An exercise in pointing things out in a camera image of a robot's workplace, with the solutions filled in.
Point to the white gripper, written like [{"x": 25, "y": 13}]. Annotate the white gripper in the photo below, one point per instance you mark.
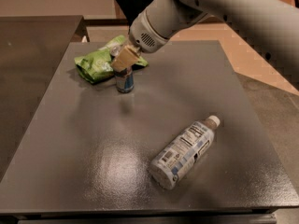
[{"x": 146, "y": 34}]

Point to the Red Bull can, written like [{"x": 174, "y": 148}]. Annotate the Red Bull can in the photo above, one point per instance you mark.
[{"x": 124, "y": 79}]

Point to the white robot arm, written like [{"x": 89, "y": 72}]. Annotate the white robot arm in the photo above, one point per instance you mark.
[{"x": 270, "y": 27}]

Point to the blue plastic bottle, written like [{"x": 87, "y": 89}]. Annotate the blue plastic bottle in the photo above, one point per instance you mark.
[{"x": 181, "y": 154}]

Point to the green chip bag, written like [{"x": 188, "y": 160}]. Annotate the green chip bag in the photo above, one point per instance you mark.
[{"x": 95, "y": 66}]

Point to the dark side table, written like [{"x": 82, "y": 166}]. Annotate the dark side table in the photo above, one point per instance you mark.
[{"x": 31, "y": 48}]

